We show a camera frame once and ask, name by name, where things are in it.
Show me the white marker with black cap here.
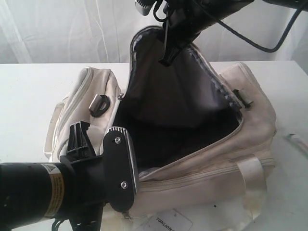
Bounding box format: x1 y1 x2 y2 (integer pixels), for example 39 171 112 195
285 133 308 155

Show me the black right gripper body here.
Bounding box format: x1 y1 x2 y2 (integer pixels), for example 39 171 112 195
166 0 252 36

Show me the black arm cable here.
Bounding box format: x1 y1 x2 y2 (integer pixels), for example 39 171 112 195
151 0 304 52
49 211 80 231

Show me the white backdrop curtain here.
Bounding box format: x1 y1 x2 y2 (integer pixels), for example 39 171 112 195
0 0 308 65

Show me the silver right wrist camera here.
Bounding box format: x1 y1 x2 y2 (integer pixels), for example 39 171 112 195
135 0 157 16

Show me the cream fabric duffel bag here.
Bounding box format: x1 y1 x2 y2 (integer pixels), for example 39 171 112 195
43 26 276 231

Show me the white paper hang tag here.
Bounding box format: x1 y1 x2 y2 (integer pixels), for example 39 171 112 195
151 209 193 231

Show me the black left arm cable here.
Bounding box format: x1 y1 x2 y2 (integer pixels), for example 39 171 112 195
49 211 80 231

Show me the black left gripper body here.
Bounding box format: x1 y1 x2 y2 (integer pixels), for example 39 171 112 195
59 121 107 231

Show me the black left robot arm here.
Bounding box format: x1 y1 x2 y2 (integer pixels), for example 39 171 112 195
0 121 107 231

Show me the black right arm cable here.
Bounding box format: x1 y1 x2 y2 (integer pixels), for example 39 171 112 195
151 0 304 52

